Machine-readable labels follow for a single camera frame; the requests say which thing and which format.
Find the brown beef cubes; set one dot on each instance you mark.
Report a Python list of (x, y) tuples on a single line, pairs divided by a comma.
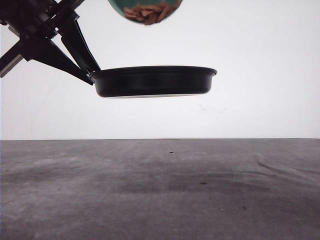
[(147, 13)]

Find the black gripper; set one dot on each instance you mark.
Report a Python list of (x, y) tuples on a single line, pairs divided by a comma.
[(36, 23)]

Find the black frying pan green handle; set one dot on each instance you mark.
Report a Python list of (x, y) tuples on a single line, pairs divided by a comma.
[(152, 81)]

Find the teal ceramic bowl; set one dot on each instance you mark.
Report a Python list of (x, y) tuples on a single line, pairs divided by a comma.
[(145, 10)]

